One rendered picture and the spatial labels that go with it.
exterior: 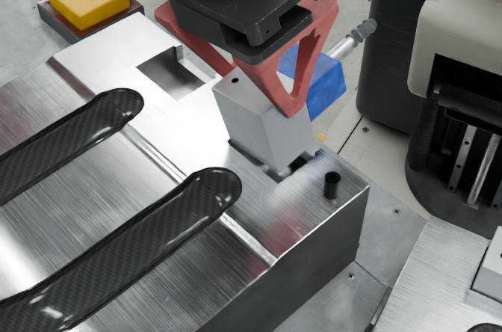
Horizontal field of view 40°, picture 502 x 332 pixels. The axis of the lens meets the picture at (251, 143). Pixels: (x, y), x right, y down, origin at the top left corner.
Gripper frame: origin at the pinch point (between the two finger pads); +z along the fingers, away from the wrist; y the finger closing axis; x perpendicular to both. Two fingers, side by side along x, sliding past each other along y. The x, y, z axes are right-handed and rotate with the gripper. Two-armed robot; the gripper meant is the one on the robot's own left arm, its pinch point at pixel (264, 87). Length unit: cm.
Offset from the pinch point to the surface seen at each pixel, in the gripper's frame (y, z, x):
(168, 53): -13.2, 3.5, 0.6
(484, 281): 15.4, 10.2, 1.8
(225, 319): 6.6, 6.5, -11.7
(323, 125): -68, 94, 59
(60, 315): 0.5, 3.5, -18.6
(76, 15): -29.4, 5.8, 0.5
